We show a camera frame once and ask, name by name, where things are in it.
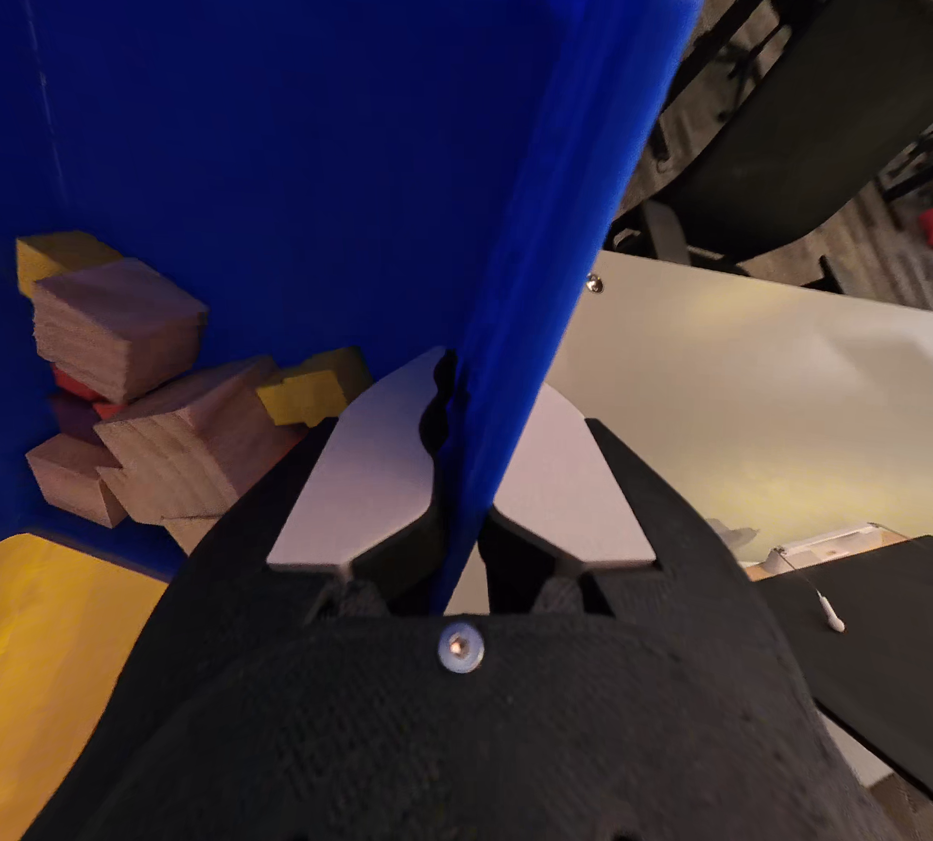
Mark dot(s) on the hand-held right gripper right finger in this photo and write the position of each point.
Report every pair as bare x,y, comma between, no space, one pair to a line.
568,491

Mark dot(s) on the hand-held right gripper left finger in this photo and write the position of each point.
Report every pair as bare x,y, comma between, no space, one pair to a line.
364,476

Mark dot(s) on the pile of wooden cubes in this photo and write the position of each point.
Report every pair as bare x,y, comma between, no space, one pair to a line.
160,440

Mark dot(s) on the yellow plastic box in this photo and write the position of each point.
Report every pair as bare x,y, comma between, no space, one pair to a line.
58,651

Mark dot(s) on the blue plastic box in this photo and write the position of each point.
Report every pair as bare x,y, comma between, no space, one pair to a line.
291,127

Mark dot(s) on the small clear plastic case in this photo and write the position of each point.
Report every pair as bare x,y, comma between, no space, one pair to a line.
831,544

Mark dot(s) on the black flat board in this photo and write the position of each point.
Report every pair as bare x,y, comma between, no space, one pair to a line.
875,659

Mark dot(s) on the black chair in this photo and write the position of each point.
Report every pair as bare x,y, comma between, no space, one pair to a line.
802,127

